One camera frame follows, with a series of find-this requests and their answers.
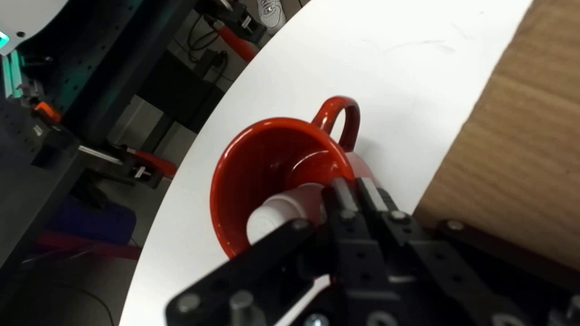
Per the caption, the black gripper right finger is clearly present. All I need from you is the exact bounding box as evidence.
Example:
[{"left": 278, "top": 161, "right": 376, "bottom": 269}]
[{"left": 355, "top": 175, "right": 580, "bottom": 304}]

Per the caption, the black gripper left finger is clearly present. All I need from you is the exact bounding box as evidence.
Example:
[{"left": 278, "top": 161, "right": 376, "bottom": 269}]
[{"left": 164, "top": 175, "right": 364, "bottom": 326}]

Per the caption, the white plastic cylinder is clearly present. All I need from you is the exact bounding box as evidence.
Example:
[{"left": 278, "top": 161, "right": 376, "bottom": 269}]
[{"left": 244, "top": 180, "right": 331, "bottom": 246}]

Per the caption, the red cup with handle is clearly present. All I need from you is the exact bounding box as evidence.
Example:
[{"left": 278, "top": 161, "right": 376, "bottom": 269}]
[{"left": 208, "top": 94, "right": 387, "bottom": 260}]

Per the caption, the teal printed cardboard box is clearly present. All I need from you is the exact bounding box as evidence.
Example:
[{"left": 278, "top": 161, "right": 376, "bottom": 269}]
[{"left": 414, "top": 0, "right": 580, "bottom": 273}]

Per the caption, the black metal frame cart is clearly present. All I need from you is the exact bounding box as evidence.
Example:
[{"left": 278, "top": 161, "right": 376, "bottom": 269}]
[{"left": 0, "top": 0, "right": 309, "bottom": 285}]

